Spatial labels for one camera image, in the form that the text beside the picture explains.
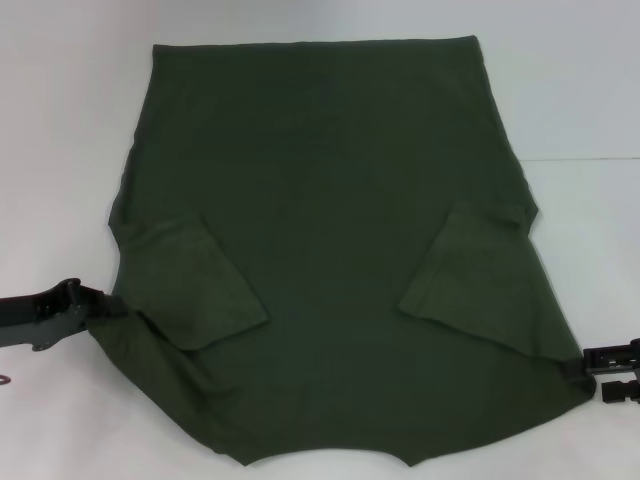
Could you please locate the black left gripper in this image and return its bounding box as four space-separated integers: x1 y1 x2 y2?
0 277 130 353

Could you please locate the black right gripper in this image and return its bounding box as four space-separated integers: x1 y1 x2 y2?
562 337 640 404

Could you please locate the dark green t-shirt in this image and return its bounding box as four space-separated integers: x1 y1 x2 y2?
88 34 597 480

